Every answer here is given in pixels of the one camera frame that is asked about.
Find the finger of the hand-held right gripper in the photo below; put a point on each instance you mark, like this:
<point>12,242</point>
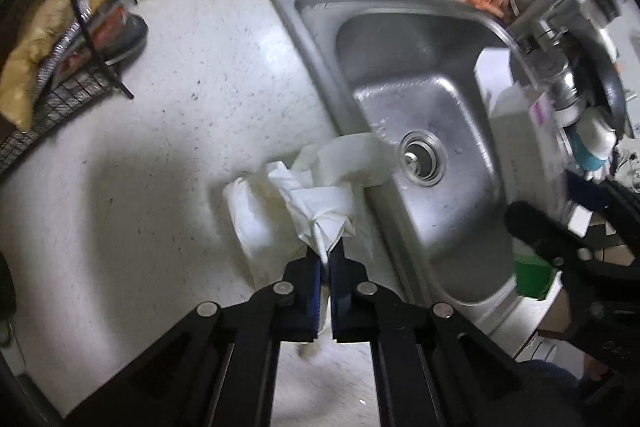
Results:
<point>585,192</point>
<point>540,229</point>

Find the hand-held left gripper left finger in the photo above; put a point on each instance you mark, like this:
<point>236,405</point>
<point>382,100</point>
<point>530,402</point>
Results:
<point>314,302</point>

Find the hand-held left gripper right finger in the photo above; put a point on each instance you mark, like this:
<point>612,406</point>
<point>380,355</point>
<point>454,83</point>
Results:
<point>337,307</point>

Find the white and green carton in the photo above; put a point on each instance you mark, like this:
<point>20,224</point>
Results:
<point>520,142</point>

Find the white paper towel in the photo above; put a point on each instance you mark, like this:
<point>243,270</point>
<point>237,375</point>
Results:
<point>320,202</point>

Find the person's right hand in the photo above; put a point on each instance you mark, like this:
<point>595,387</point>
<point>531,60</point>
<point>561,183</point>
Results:
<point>597,367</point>

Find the white and blue bowl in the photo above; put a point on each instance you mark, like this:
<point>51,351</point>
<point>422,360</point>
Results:
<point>592,147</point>

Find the dark blue clothing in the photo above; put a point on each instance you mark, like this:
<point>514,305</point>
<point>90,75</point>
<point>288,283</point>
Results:
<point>550,387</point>

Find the steel faucet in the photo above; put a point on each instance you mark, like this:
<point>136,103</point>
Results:
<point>565,82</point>

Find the black wok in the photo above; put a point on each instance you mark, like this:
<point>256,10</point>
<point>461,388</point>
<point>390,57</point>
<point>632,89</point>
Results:
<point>607,77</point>

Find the stainless steel sink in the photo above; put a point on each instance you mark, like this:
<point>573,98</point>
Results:
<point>400,57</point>

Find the dark round lid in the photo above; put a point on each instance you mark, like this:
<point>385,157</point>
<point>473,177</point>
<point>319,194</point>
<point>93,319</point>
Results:
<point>132,32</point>

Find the aluminium foil tray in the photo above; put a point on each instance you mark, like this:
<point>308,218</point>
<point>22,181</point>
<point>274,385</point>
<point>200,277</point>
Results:
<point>65,52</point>

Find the yellow cloth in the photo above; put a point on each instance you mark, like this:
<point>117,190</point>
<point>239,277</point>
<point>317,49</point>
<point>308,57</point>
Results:
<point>30,72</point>

